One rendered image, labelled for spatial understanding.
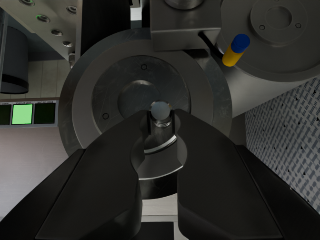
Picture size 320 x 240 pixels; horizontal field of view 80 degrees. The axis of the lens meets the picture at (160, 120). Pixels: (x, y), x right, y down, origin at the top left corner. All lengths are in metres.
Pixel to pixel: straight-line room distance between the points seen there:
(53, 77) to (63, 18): 2.40
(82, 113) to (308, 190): 0.25
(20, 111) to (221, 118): 0.54
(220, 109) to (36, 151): 0.50
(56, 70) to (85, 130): 2.70
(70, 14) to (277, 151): 0.42
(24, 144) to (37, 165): 0.07
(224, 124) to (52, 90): 2.69
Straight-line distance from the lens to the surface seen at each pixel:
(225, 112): 0.17
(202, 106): 0.16
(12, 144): 0.63
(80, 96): 0.17
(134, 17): 0.64
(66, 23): 0.47
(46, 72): 2.92
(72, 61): 0.57
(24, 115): 0.61
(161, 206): 0.50
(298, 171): 0.29
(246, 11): 0.21
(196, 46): 0.17
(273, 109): 0.33
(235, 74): 0.19
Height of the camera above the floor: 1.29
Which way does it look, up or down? 9 degrees down
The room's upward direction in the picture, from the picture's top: 179 degrees clockwise
